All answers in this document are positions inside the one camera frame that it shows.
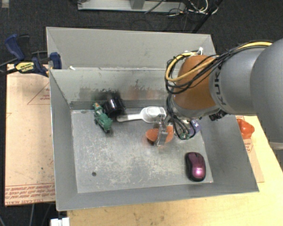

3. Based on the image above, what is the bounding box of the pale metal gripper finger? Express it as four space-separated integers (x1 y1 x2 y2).
156 114 170 147

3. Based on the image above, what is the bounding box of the orange ball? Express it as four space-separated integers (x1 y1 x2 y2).
145 125 175 145

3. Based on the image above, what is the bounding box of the white plastic scoop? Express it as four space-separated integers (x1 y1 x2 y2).
116 106 167 123

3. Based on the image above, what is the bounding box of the grey metal bin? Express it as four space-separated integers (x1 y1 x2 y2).
46 26 260 211

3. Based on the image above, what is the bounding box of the purple computer mouse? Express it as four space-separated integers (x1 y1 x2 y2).
184 152 207 182

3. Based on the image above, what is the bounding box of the black tape roll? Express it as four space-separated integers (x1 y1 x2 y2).
102 97 126 118

